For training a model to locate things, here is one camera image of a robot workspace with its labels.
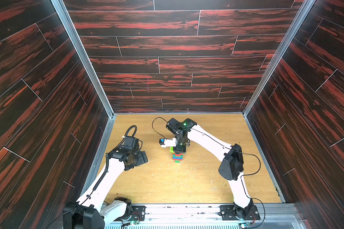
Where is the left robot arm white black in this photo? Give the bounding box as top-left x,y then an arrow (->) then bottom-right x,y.
61,149 -> 148,229

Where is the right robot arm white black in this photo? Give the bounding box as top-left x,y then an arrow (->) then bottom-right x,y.
159,118 -> 254,219

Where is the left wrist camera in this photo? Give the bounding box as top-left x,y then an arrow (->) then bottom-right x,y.
121,136 -> 139,152

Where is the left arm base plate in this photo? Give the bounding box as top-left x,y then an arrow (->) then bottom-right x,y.
130,205 -> 146,221

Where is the aluminium front rail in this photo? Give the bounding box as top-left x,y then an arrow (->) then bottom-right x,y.
105,203 -> 308,229

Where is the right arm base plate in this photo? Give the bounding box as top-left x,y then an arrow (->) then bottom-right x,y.
218,205 -> 260,221

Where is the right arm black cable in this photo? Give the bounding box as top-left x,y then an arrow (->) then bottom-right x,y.
151,116 -> 266,229

